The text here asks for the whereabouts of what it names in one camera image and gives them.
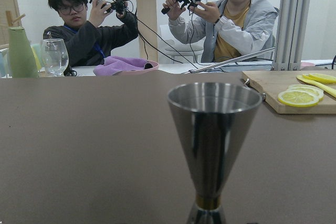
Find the steel jigger measuring cup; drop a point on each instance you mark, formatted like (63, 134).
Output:
(212, 120)

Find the green cup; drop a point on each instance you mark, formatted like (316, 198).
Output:
(21, 58)

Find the pink bowl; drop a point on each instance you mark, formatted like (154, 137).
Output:
(149, 66)

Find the purple cloth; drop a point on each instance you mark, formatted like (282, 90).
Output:
(115, 64)

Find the long metal grabber tool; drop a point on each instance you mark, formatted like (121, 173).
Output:
(224, 63)

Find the person in dark sweater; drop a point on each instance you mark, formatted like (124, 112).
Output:
(87, 42)

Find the person in grey jacket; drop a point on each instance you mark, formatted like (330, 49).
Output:
(229, 28)

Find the wine glass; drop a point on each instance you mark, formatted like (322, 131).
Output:
(54, 56)

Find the lemon slice front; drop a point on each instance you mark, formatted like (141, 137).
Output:
(300, 99)

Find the lemon slice top pair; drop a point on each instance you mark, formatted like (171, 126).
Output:
(322, 78)

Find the yellow plastic knife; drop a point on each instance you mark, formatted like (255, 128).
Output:
(324, 87)

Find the aluminium frame post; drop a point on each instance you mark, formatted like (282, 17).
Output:
(290, 36)

